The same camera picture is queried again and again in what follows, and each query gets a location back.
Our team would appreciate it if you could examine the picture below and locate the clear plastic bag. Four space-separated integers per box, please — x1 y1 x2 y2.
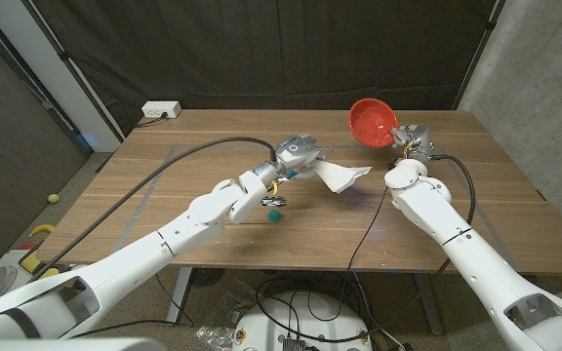
195 280 262 351

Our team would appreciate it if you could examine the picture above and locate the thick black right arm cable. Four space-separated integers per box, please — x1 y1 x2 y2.
255 154 477 344

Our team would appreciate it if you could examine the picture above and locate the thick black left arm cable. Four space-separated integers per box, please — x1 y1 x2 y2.
26 136 278 284

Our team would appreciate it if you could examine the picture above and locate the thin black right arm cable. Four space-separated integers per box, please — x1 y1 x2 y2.
307 186 389 323

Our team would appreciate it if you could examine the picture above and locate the black power strip cord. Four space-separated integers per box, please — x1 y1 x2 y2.
135 111 169 130

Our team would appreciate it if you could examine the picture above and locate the yellow black tool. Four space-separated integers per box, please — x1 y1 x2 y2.
20 222 67 282

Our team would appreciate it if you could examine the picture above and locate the black backdrop stand pole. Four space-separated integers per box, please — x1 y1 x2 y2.
451 0 506 111
20 0 126 143

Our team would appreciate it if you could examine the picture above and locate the white towel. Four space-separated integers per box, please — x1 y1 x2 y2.
304 158 374 195

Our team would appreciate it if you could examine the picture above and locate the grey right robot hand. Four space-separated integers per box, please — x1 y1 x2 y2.
390 123 434 165

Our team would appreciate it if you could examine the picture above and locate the grey table leg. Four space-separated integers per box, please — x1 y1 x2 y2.
412 272 444 336

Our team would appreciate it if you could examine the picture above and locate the red bowl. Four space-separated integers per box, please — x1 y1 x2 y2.
348 97 400 149

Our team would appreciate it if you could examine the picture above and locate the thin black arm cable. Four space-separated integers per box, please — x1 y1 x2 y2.
68 272 197 338
307 186 389 323

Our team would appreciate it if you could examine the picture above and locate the white power strip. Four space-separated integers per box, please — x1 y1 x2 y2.
140 99 182 120

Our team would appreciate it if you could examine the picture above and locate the black backdrop curtain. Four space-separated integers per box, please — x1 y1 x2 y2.
20 0 500 137

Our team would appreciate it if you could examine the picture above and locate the black round floor object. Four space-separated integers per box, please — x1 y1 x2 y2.
190 267 226 289

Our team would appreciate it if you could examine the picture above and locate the white table leg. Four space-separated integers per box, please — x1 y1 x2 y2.
165 266 193 327

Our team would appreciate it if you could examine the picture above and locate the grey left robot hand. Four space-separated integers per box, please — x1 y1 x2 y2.
256 132 326 184

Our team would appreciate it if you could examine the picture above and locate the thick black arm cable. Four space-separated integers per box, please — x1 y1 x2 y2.
26 136 278 284
255 154 477 344

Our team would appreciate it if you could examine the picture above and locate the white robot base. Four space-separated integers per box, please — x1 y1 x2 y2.
231 291 374 351

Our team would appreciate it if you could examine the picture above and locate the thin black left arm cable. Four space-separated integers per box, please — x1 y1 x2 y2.
68 272 197 338

